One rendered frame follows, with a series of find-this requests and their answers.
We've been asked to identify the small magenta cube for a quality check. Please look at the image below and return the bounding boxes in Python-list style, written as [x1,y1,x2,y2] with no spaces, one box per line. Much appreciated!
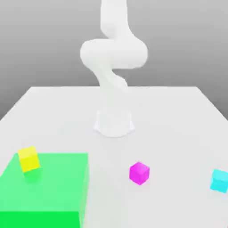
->
[129,161,150,186]

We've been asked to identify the small yellow cube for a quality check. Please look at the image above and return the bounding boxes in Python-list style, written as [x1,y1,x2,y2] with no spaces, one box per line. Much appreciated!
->
[18,146,41,173]

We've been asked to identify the small cyan cube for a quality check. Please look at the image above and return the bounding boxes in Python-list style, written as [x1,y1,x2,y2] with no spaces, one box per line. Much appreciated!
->
[210,168,228,193]

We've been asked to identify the large green box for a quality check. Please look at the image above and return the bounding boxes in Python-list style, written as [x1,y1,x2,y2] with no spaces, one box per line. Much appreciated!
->
[0,152,89,228]

